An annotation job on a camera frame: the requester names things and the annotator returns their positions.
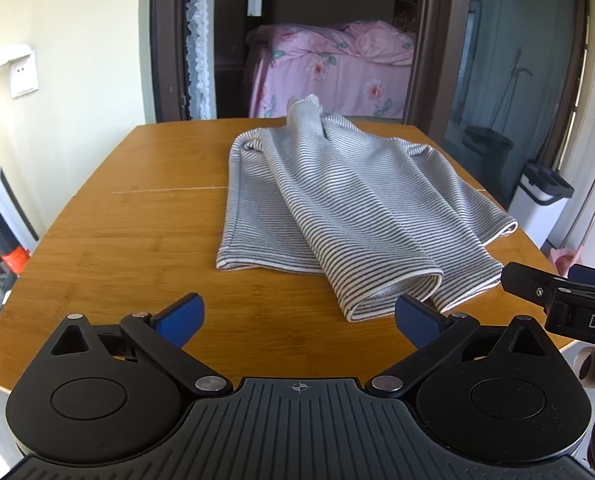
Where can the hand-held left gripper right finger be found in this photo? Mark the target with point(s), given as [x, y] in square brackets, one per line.
[420, 319]

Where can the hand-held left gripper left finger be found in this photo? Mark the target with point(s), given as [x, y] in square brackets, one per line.
[180, 317]

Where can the grey striped shirt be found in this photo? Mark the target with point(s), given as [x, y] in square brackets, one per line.
[337, 200]

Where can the pink hooked pole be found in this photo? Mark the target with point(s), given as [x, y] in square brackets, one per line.
[563, 259]

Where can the white bin with black lid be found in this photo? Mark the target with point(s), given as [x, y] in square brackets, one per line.
[535, 200]

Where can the orange object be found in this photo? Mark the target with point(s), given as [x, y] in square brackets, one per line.
[15, 260]

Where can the grey mop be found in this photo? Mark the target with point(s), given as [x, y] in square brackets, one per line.
[516, 67]

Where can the bed with pink floral quilt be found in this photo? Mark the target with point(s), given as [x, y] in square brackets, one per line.
[327, 70]

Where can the glass sliding door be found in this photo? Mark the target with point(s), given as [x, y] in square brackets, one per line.
[527, 10]

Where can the white lace curtain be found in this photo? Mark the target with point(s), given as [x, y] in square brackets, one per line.
[198, 40]

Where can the white socket splash cover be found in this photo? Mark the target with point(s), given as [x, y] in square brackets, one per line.
[7, 56]

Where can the dark brown door frame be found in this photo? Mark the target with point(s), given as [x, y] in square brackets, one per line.
[167, 35]

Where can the white wall socket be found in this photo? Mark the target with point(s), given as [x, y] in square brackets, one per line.
[23, 74]

